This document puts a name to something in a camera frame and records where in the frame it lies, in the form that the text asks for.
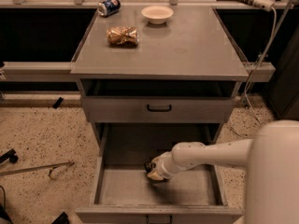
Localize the gold foil snack bag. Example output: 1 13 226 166
107 26 139 46

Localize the metal grabber stick on floor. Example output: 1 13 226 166
0 161 75 177

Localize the closed grey upper drawer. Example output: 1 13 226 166
81 96 235 123

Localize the black upper drawer handle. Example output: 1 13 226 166
147 105 172 112

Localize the black caster foot left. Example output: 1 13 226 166
0 149 18 163

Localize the white cable on floor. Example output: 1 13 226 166
230 0 299 138

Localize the small black block on floor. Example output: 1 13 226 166
52 97 64 109

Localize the black object bottom floor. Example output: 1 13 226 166
51 212 70 224

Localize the black rxbar chocolate bar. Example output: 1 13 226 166
144 161 156 173

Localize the white ceramic bowl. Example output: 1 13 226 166
141 6 174 25

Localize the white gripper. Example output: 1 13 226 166
147 152 185 181

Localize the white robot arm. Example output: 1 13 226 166
145 120 299 224

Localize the crushed blue soda can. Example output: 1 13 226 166
97 0 121 17

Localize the open grey middle drawer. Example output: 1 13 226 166
76 123 242 224

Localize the grey metal drawer cabinet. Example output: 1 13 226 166
72 5 248 144

